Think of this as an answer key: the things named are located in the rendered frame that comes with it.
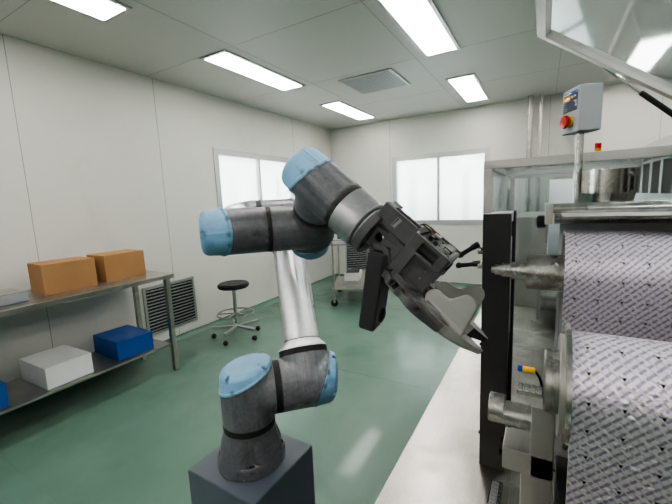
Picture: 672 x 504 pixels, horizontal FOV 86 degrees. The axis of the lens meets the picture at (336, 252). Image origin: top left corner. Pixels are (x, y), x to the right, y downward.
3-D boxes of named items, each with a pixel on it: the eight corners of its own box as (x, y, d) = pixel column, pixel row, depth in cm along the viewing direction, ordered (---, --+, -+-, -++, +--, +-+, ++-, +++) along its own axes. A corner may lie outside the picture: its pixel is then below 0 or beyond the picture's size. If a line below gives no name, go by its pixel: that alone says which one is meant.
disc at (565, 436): (557, 402, 51) (563, 303, 48) (562, 403, 51) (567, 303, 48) (561, 480, 38) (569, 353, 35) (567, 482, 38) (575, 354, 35)
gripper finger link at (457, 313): (504, 332, 39) (442, 273, 43) (466, 365, 41) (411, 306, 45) (510, 327, 41) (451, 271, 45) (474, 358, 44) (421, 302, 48)
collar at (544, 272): (527, 284, 69) (528, 251, 68) (563, 287, 66) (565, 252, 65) (525, 292, 63) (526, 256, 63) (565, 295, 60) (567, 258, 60)
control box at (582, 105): (553, 136, 87) (555, 93, 85) (582, 135, 86) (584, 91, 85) (570, 131, 80) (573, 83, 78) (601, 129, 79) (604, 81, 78)
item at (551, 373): (545, 335, 45) (544, 383, 40) (564, 337, 44) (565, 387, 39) (543, 375, 49) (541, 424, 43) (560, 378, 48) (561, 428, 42)
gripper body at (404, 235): (453, 264, 42) (378, 200, 45) (408, 313, 45) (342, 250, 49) (465, 255, 48) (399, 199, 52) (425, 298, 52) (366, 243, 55)
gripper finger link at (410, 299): (440, 327, 42) (390, 274, 45) (432, 335, 42) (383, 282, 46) (454, 319, 45) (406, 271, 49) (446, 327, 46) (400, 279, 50)
